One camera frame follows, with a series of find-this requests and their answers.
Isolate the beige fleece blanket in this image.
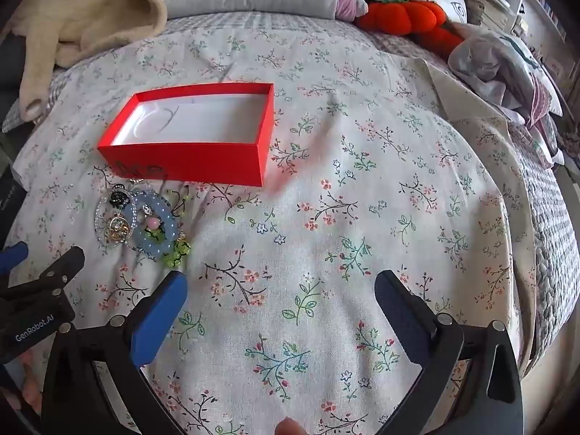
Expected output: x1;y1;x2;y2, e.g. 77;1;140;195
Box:
0;0;169;121

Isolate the orange pumpkin plush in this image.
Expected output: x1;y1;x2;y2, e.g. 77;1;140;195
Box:
355;0;467;58

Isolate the red cardboard box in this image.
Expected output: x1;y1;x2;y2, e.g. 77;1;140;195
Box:
96;82;276;187

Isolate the gold ring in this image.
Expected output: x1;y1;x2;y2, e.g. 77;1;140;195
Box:
106;215;133;241

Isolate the black mouse-shaped hair clip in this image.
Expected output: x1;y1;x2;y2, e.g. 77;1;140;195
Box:
109;184;132;210

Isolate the stack of books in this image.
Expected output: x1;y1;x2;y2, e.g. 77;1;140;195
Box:
464;0;517;34

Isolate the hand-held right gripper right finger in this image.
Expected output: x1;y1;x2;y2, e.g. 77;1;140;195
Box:
375;269;524;435

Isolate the blue bead bracelet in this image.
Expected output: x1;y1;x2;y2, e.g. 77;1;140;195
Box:
124;191;184;257

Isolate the person's left hand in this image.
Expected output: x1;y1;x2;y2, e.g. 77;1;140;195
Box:
0;349;48;418

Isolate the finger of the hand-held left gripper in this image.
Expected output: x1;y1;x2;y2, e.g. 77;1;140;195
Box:
13;246;86;302
0;242;29;278

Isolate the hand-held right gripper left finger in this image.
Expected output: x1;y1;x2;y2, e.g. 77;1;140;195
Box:
41;269;189;435

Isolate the crumpled grey printed cloth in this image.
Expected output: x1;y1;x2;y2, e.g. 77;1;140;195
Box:
448;32;565;128

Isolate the clear bead bracelet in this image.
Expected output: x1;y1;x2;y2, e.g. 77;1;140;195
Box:
94;192;139;249

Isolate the green bead bracelet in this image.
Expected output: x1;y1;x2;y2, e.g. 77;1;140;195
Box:
156;188;192;269

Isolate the floral bed sheet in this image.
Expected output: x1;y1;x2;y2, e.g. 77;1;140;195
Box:
11;13;542;435

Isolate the person's right hand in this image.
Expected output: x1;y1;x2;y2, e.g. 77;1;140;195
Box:
276;418;306;435

